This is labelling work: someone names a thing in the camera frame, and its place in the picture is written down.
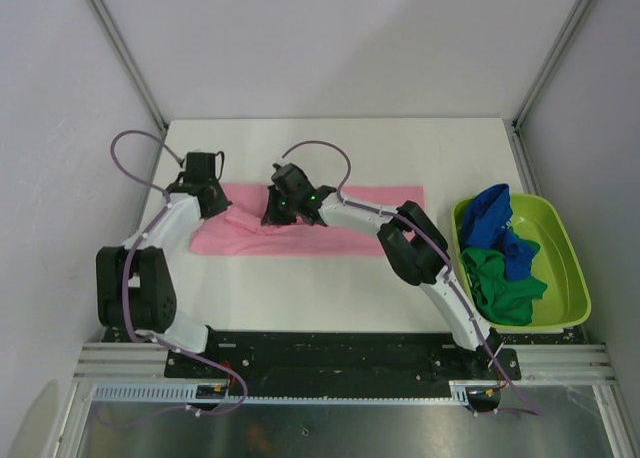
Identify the pink t shirt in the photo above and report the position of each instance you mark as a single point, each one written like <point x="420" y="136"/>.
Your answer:
<point x="238" y="231"/>

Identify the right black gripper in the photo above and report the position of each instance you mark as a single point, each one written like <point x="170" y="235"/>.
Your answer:
<point x="272" y="217"/>

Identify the grey slotted cable duct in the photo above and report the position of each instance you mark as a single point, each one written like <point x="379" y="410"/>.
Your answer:
<point x="205" y="394"/>

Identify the left aluminium frame post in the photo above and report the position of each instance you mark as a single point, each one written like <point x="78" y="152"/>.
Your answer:
<point x="117" y="43"/>

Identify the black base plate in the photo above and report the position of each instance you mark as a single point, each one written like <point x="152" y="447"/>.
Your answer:
<point x="370" y="360"/>

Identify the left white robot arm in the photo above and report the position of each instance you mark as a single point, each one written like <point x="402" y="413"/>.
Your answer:
<point x="135" y="291"/>

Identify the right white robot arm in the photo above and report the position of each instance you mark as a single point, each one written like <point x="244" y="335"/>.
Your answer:
<point x="413" y="246"/>

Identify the aluminium frame post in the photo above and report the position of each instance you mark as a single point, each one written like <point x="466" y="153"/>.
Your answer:
<point x="117" y="43"/>
<point x="572" y="25"/>

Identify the right aluminium frame post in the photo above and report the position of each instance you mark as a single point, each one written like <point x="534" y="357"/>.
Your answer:
<point x="572" y="25"/>

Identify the lime green plastic basin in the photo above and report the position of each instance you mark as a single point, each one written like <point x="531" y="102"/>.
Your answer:
<point x="566" y="302"/>

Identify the blue t shirt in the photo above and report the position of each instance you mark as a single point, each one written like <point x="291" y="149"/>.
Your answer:
<point x="486" y="225"/>

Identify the green t shirt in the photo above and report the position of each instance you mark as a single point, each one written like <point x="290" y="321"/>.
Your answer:
<point x="499" y="300"/>

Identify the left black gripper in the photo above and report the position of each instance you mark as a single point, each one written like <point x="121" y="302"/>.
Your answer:
<point x="222" y="203"/>

